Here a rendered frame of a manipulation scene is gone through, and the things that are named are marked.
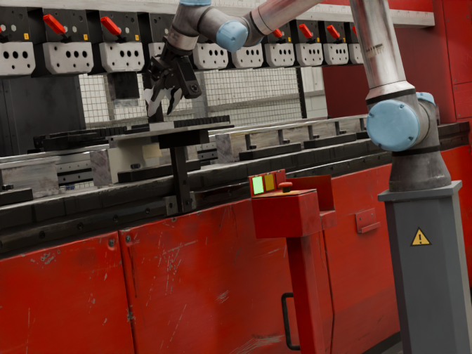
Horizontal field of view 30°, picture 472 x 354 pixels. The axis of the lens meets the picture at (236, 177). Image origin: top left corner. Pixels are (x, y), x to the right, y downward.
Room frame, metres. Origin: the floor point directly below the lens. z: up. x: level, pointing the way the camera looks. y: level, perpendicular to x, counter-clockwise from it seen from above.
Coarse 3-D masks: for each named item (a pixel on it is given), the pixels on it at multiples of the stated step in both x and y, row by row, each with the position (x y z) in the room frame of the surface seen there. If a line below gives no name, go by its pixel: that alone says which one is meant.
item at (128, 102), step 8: (120, 72) 2.45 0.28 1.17; (128, 72) 2.48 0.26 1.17; (136, 72) 2.51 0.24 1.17; (112, 80) 2.43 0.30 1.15; (120, 80) 2.45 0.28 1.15; (128, 80) 2.48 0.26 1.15; (136, 80) 2.50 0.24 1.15; (112, 88) 2.43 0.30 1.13; (120, 88) 2.45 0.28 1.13; (128, 88) 2.47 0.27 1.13; (136, 88) 2.50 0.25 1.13; (112, 96) 2.43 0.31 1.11; (120, 96) 2.44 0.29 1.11; (128, 96) 2.47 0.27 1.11; (136, 96) 2.50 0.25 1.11; (120, 104) 2.45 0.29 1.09; (128, 104) 2.48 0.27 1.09; (136, 104) 2.51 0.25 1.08
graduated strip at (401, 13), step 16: (128, 0) 2.47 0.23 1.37; (144, 0) 2.52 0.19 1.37; (160, 0) 2.58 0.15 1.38; (176, 0) 2.64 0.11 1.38; (224, 0) 2.83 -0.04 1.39; (240, 0) 2.91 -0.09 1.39; (256, 0) 2.98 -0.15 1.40; (400, 16) 3.89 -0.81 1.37; (416, 16) 4.02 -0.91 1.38; (432, 16) 4.17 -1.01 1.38
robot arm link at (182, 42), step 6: (174, 30) 2.26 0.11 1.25; (168, 36) 2.29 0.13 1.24; (174, 36) 2.27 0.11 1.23; (180, 36) 2.26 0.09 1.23; (186, 36) 2.26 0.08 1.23; (198, 36) 2.29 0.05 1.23; (174, 42) 2.27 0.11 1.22; (180, 42) 2.27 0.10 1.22; (186, 42) 2.27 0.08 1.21; (192, 42) 2.28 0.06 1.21; (180, 48) 2.28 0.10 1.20; (186, 48) 2.28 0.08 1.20; (192, 48) 2.29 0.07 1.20
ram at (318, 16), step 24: (0, 0) 2.11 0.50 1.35; (24, 0) 2.17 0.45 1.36; (48, 0) 2.23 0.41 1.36; (72, 0) 2.30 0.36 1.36; (96, 0) 2.37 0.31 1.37; (120, 0) 2.44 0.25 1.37; (336, 0) 3.43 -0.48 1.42; (408, 0) 3.97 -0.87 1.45; (408, 24) 3.95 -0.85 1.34; (432, 24) 4.16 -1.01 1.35
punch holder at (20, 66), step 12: (0, 12) 2.10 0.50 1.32; (12, 12) 2.14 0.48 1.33; (24, 12) 2.16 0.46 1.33; (0, 24) 2.09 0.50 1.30; (12, 24) 2.12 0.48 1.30; (24, 24) 2.15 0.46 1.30; (24, 36) 2.15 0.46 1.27; (0, 48) 2.08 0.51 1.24; (12, 48) 2.11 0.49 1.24; (24, 48) 2.14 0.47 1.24; (0, 60) 2.08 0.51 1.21; (12, 60) 2.11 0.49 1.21; (24, 60) 2.14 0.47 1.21; (0, 72) 2.07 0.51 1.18; (12, 72) 2.10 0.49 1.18; (24, 72) 2.13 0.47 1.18
